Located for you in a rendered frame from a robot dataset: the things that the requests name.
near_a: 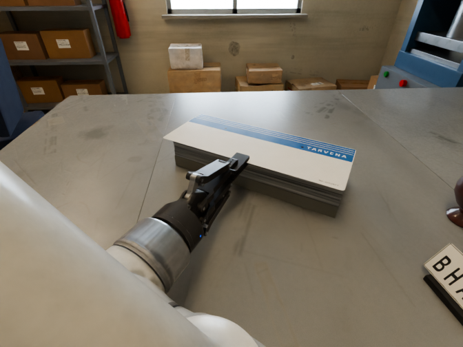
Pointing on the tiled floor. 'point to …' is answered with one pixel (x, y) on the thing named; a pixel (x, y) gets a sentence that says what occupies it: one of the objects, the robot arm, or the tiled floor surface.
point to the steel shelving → (70, 58)
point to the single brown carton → (309, 85)
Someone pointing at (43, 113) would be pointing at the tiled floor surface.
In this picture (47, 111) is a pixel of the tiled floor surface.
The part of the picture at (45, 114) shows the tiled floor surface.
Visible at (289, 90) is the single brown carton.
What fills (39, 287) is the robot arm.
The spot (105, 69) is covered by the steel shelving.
